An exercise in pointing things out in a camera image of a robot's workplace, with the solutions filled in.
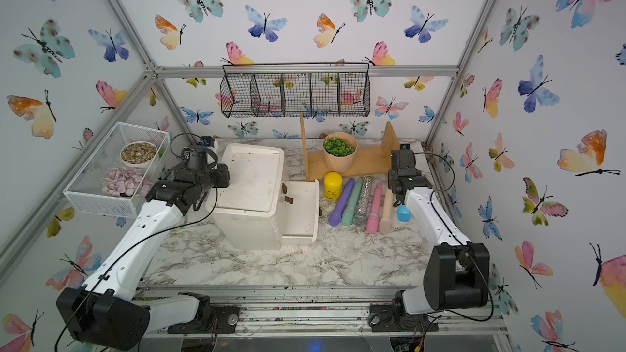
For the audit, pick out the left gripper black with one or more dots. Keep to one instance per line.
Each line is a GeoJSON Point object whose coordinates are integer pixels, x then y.
{"type": "Point", "coordinates": [223, 169]}

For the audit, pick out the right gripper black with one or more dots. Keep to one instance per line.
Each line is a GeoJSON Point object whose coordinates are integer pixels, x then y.
{"type": "Point", "coordinates": [392, 178]}

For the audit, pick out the white drawer cabinet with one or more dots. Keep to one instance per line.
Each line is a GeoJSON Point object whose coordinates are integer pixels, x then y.
{"type": "Point", "coordinates": [250, 212]}

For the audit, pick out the pink microphone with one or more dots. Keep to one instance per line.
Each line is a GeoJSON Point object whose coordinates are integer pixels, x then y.
{"type": "Point", "coordinates": [372, 225]}

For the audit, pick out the green microphone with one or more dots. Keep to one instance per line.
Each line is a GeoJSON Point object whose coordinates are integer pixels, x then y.
{"type": "Point", "coordinates": [348, 214]}

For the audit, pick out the purple microphone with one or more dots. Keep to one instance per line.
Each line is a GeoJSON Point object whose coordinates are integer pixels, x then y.
{"type": "Point", "coordinates": [335, 218]}

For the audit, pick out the white bottom drawer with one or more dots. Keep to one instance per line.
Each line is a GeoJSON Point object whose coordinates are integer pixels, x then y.
{"type": "Point", "coordinates": [302, 212]}

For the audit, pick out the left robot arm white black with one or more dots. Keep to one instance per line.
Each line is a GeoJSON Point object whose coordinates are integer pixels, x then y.
{"type": "Point", "coordinates": [101, 312]}

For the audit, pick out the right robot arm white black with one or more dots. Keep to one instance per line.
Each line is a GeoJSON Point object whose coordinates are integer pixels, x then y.
{"type": "Point", "coordinates": [456, 276]}

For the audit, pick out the wooden shelf stand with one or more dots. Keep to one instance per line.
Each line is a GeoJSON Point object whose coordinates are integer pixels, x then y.
{"type": "Point", "coordinates": [365, 160]}

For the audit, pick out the white bowl of nuts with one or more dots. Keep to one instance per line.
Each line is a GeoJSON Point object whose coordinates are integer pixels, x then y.
{"type": "Point", "coordinates": [138, 154]}

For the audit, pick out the pink pot with green plant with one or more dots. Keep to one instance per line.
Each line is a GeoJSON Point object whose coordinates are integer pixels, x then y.
{"type": "Point", "coordinates": [339, 151]}

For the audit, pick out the yellow plastic jar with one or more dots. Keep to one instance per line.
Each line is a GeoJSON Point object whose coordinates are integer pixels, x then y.
{"type": "Point", "coordinates": [333, 185]}

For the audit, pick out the pink petal pile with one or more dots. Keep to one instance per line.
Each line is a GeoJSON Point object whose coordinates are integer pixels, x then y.
{"type": "Point", "coordinates": [126, 182]}

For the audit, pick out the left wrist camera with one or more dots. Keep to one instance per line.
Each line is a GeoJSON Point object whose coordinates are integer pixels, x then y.
{"type": "Point", "coordinates": [209, 142]}

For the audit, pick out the white mesh wall basket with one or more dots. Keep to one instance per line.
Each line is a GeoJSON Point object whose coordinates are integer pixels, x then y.
{"type": "Point", "coordinates": [84, 191]}

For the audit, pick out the black wire wall basket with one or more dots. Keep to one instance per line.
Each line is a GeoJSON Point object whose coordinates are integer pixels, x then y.
{"type": "Point", "coordinates": [311, 90]}

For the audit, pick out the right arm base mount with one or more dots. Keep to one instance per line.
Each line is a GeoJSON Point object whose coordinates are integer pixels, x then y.
{"type": "Point", "coordinates": [392, 317]}

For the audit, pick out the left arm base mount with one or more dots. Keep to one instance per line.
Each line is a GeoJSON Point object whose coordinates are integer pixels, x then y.
{"type": "Point", "coordinates": [217, 320]}

